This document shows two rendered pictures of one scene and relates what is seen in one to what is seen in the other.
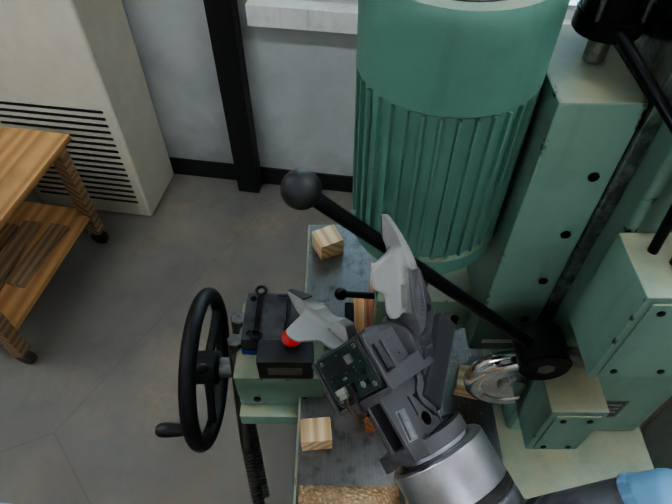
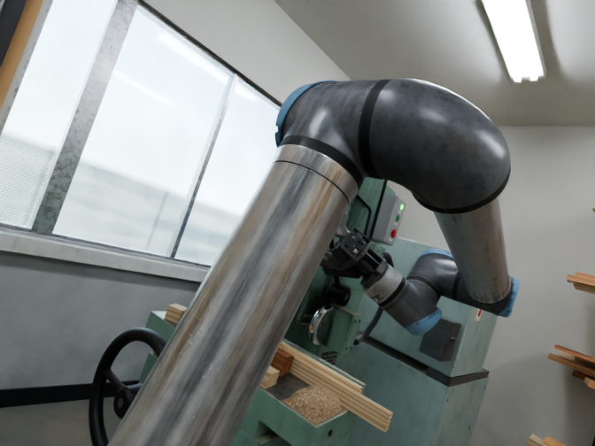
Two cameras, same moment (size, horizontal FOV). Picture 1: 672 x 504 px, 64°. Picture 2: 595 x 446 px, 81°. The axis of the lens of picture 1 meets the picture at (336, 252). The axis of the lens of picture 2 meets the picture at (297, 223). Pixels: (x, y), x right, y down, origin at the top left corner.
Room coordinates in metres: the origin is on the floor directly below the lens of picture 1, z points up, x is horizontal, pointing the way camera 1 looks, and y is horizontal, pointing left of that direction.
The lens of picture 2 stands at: (-0.12, 0.72, 1.23)
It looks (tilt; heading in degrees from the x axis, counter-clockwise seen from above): 3 degrees up; 305
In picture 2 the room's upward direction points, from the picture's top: 19 degrees clockwise
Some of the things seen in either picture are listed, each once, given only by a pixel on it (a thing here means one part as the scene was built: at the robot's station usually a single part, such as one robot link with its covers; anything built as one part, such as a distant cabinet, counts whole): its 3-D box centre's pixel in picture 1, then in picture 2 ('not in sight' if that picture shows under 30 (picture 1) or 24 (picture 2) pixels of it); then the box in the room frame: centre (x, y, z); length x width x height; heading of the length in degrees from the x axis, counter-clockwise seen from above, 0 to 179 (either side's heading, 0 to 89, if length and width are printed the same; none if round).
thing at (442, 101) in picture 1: (438, 119); not in sight; (0.47, -0.11, 1.35); 0.18 x 0.18 x 0.31
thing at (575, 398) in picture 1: (556, 400); (340, 328); (0.31, -0.29, 1.02); 0.09 x 0.07 x 0.12; 0
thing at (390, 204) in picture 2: not in sight; (387, 219); (0.33, -0.43, 1.40); 0.10 x 0.06 x 0.16; 90
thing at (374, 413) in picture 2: not in sight; (284, 359); (0.35, -0.11, 0.92); 0.60 x 0.02 x 0.04; 0
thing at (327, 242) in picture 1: (327, 242); (176, 312); (0.68, 0.02, 0.92); 0.05 x 0.04 x 0.04; 116
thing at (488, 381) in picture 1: (509, 378); (322, 324); (0.34, -0.24, 1.02); 0.12 x 0.03 x 0.12; 90
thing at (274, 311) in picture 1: (277, 331); not in sight; (0.44, 0.09, 0.99); 0.13 x 0.11 x 0.06; 0
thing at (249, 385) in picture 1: (283, 352); not in sight; (0.44, 0.09, 0.91); 0.15 x 0.14 x 0.09; 0
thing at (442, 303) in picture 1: (420, 300); not in sight; (0.47, -0.13, 1.03); 0.14 x 0.07 x 0.09; 90
